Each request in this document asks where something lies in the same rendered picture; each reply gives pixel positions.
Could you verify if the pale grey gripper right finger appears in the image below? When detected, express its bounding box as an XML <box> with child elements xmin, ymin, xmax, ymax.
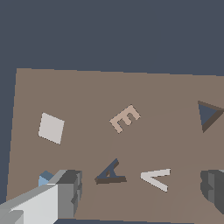
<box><xmin>199</xmin><ymin>169</ymin><xmax>224</xmax><ymax>216</ymax></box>

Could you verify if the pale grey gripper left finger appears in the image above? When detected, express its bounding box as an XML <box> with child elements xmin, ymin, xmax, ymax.
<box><xmin>0</xmin><ymin>169</ymin><xmax>83</xmax><ymax>224</ymax></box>

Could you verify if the brown slotted board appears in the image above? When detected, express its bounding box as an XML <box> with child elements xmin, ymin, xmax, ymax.
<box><xmin>5</xmin><ymin>67</ymin><xmax>224</xmax><ymax>224</ymax></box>

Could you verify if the blue cube block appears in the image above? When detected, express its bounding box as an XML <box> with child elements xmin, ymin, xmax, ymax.
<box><xmin>38</xmin><ymin>170</ymin><xmax>55</xmax><ymax>187</ymax></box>

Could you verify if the white letter V block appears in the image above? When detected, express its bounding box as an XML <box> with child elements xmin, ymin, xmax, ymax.
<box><xmin>140</xmin><ymin>168</ymin><xmax>172</xmax><ymax>193</ymax></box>

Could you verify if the white square block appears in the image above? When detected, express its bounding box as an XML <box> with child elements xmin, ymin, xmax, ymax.
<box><xmin>38</xmin><ymin>112</ymin><xmax>66</xmax><ymax>146</ymax></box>

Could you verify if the tan letter E block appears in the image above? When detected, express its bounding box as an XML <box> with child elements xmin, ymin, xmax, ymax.
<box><xmin>108</xmin><ymin>104</ymin><xmax>142</xmax><ymax>135</ymax></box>

